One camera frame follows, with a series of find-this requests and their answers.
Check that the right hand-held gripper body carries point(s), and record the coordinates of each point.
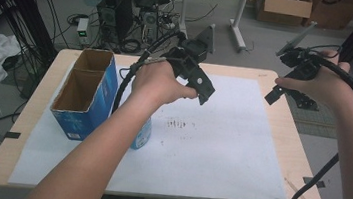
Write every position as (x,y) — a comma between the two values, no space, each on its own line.
(299,61)

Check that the black tape strip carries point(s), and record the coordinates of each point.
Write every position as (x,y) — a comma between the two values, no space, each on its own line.
(9,135)
(310,181)

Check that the small open cardboard box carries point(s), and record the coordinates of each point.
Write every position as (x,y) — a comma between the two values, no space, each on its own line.
(284,7)

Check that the black computer tower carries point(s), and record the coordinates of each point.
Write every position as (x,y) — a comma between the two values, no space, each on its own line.
(130,13)

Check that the person's right hand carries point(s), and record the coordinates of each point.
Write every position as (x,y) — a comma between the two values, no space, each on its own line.
(327,83)

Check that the wooden table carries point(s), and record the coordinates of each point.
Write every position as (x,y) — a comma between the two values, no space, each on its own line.
(296,150)

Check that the white paper sheet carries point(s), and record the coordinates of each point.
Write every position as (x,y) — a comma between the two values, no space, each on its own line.
(219,151)

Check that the closed cardboard box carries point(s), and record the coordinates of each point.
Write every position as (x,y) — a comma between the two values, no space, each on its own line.
(337,12)

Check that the blue cardboard box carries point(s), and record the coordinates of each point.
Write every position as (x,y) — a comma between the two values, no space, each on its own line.
(80,102)

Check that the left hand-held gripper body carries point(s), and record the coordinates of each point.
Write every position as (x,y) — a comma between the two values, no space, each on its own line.
(192,52)

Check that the person's left hand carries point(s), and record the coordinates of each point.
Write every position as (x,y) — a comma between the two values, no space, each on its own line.
(159,83)

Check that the white desk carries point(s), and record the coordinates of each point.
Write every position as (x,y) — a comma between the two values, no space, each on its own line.
(238,22)

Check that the white power supply box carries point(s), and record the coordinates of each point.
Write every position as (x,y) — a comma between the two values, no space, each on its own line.
(82,31)

